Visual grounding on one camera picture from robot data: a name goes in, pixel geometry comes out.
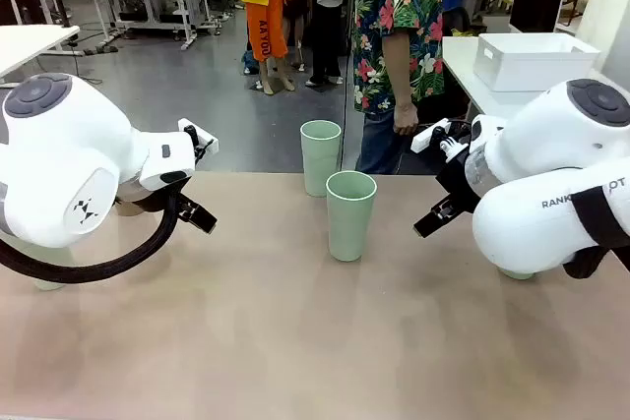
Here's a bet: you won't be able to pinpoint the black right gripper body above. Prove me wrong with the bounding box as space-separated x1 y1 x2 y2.
435 144 481 214

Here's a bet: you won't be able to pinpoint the black floor cable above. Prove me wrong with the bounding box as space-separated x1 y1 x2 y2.
73 45 103 86

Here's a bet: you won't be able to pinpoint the arm black cable sleeve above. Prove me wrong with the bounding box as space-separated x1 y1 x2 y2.
563 186 630 279
0 178 192 286

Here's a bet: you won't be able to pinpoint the mannequin in black clothes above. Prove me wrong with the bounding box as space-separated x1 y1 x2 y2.
294 0 355 88

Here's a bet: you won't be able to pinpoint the brown plastic cup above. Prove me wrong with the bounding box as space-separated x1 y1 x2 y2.
115 195 150 217

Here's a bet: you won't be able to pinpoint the white plastic basket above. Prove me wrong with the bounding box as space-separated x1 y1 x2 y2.
472 32 602 92

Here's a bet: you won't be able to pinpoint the large white table with basket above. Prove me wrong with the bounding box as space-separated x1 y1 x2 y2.
441 35 537 119

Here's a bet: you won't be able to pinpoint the left arm black cable sleeve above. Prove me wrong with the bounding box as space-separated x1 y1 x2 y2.
0 178 192 286

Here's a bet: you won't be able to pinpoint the light green plastic cup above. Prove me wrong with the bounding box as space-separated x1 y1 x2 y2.
325 170 379 263
497 266 536 281
299 119 343 198
32 245 75 292

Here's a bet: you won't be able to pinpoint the person's right forearm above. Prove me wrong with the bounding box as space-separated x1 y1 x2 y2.
382 26 418 107

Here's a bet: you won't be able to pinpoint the right arm black cable sleeve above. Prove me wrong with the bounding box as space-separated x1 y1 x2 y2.
563 186 630 279

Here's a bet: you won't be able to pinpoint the white side table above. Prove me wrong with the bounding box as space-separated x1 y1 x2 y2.
0 25 81 90

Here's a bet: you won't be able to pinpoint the blue jeans legs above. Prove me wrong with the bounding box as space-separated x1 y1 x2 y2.
354 109 419 175

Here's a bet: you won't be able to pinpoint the person's right hand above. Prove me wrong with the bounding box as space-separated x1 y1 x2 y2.
392 102 420 137

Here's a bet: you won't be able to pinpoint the mannequin yellow jacket orange shorts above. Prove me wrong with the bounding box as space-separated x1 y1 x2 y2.
221 0 296 95

